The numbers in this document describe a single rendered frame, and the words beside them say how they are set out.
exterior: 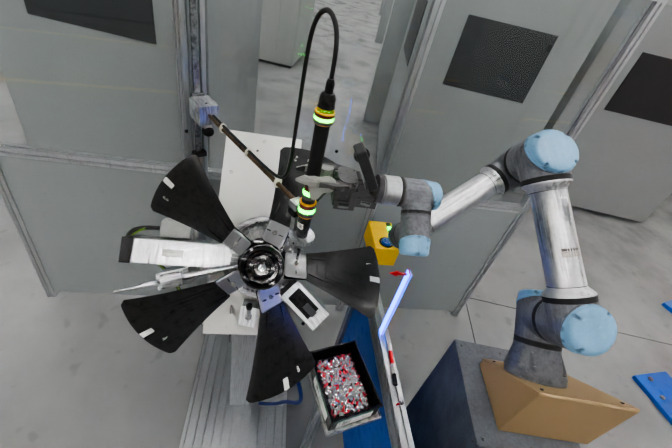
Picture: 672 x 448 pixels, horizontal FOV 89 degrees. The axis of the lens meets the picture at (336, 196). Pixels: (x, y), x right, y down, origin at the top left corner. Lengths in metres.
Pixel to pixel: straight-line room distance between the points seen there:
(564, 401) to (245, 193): 1.05
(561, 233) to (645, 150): 3.90
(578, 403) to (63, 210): 2.10
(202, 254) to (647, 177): 4.68
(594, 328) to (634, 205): 4.29
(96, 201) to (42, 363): 0.88
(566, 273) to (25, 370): 2.33
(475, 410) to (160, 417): 1.47
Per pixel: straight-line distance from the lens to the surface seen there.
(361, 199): 0.85
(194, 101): 1.32
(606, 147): 4.63
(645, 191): 5.17
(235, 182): 1.23
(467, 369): 1.23
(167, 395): 2.15
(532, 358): 1.12
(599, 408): 1.15
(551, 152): 0.98
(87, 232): 2.16
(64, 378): 2.32
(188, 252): 1.14
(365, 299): 1.04
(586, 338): 1.00
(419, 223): 0.85
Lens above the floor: 1.94
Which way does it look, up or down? 35 degrees down
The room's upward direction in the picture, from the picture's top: 14 degrees clockwise
